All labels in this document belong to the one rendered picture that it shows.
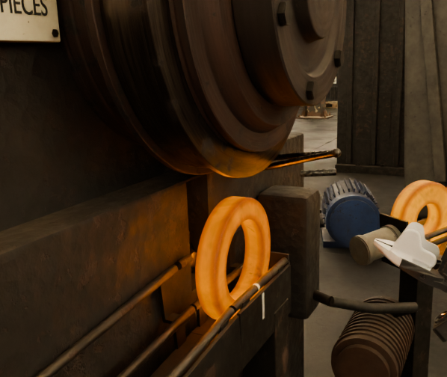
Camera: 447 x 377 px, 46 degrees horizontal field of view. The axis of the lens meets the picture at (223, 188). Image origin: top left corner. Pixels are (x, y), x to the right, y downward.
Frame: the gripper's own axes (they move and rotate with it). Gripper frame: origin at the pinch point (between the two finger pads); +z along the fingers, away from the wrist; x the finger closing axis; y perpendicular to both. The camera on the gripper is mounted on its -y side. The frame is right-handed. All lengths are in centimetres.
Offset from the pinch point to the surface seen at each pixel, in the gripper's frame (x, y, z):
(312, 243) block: -8.6, -7.8, 12.1
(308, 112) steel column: -834, -151, 269
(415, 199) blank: -29.0, 0.8, -0.6
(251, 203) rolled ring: 11.1, 3.2, 18.2
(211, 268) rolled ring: 22.2, -2.9, 17.1
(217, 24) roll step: 29.3, 27.7, 20.0
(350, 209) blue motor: -184, -62, 36
